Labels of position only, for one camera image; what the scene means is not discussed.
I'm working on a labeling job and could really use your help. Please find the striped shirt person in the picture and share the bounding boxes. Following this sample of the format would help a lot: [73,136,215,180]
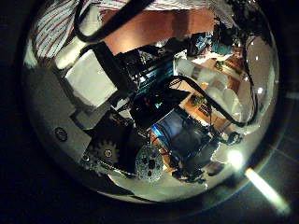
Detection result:
[31,0,232,60]

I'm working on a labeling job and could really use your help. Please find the long thin black cable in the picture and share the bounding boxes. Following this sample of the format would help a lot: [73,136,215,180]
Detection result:
[162,36,261,129]

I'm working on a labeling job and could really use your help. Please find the white plastic containers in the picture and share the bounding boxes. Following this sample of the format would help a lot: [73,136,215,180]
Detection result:
[176,58,245,123]

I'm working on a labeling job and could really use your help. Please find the blue lit screen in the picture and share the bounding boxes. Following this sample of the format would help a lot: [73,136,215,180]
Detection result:
[151,110,216,158]

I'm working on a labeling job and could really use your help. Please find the bright round lamp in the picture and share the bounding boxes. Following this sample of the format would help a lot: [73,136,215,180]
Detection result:
[226,149,245,169]

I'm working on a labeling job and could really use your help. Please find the equipment rack with blue lights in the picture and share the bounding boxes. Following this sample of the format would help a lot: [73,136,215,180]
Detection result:
[118,46,177,94]

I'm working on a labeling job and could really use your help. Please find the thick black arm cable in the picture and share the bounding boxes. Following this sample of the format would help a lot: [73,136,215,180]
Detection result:
[73,0,155,94]

